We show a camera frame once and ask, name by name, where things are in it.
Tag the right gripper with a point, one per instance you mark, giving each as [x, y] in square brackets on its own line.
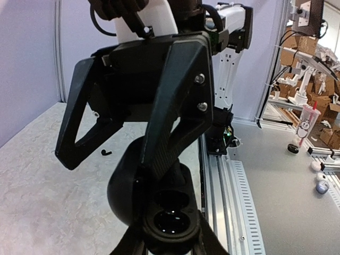
[165, 81]

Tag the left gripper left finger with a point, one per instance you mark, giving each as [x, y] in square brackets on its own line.
[130, 244]

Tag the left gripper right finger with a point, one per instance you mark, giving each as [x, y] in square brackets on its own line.
[207, 242]

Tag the black earbud charging case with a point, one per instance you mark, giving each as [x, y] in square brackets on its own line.
[164, 212]

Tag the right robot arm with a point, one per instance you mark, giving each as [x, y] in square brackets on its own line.
[228, 26]

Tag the black stem earbud right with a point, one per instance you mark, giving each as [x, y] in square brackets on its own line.
[105, 153]

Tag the bubble tea cup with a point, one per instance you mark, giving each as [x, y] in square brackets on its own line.
[307, 121]

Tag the cardboard boxes pile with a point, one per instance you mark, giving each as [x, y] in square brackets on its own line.
[309, 76]

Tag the aluminium front rail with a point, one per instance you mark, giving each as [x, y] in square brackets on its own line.
[228, 203]

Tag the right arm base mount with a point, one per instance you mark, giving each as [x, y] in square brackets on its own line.
[220, 135]

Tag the left frame post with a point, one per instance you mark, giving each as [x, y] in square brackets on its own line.
[61, 89]

